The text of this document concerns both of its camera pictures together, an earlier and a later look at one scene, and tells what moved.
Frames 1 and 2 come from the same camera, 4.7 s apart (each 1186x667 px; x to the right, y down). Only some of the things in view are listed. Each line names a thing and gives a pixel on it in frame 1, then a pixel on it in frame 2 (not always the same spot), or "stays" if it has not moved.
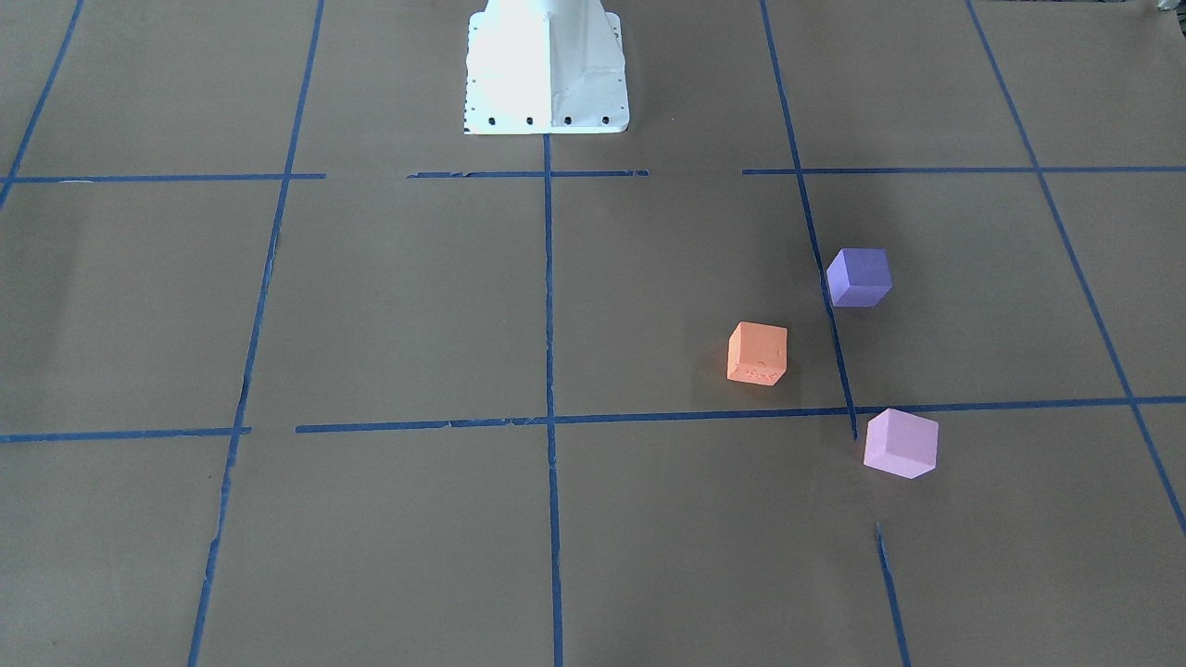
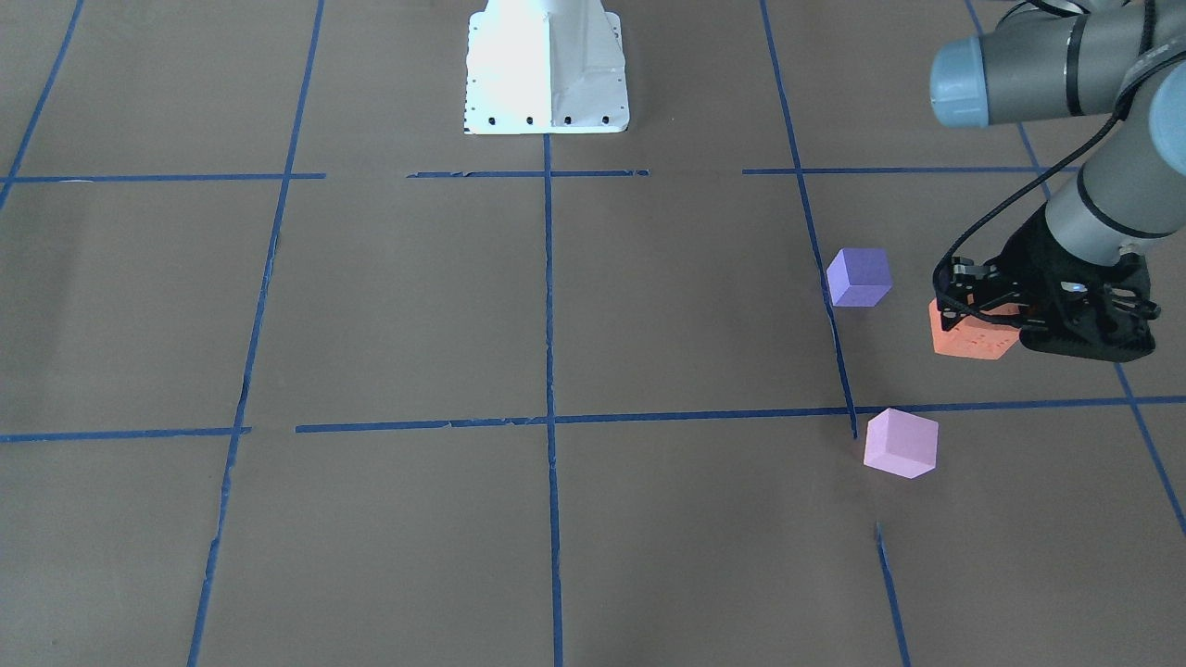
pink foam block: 902,444 stays
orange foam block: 757,353 to 974,337
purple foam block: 859,277 stays
